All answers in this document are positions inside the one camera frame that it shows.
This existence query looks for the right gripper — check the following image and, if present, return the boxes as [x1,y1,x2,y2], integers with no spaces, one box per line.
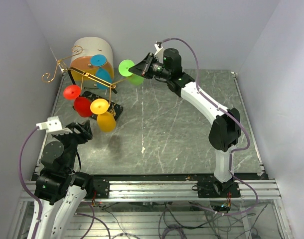
[129,53,170,80]

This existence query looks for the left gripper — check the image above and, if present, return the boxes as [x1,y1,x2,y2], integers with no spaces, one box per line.
[53,119,92,171]

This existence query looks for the green wine glass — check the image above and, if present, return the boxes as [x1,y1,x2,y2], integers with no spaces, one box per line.
[118,59,144,86]

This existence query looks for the yellow wine glass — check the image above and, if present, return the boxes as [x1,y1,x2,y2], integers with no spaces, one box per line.
[90,99,116,132]

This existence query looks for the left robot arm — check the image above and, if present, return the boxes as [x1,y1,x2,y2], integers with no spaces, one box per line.
[27,118,94,239]

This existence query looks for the red wine glass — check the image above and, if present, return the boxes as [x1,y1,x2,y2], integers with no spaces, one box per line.
[63,84,93,118]

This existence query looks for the blue wine glass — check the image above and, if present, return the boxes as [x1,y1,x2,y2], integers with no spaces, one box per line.
[90,54,112,83]

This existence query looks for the cylindrical drum container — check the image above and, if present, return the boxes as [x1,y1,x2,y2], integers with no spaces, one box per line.
[70,37,114,81]

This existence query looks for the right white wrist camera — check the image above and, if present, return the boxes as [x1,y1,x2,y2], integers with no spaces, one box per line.
[154,41,164,60]

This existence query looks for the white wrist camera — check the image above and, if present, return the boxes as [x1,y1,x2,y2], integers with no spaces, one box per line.
[36,116,72,135]
[154,41,164,60]

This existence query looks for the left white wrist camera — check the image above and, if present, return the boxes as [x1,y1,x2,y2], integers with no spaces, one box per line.
[36,116,72,135]

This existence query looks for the loose wires under table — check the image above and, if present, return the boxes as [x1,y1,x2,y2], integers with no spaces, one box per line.
[74,199,270,239]

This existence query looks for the aluminium frame rail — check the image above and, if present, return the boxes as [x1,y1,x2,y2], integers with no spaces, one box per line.
[17,179,282,203]

